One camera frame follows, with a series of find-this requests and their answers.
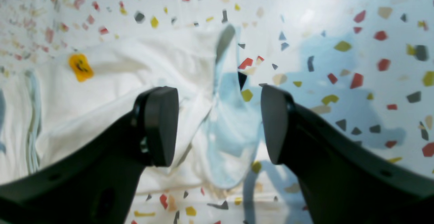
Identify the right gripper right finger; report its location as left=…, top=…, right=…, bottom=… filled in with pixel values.
left=261, top=85, right=434, bottom=224

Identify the terrazzo patterned tablecloth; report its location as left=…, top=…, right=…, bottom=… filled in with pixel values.
left=1, top=0, right=433, bottom=224

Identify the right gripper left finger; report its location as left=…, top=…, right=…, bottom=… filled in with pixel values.
left=0, top=86, right=179, bottom=224

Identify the white printed T-shirt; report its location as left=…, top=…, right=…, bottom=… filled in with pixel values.
left=0, top=24, right=265, bottom=190

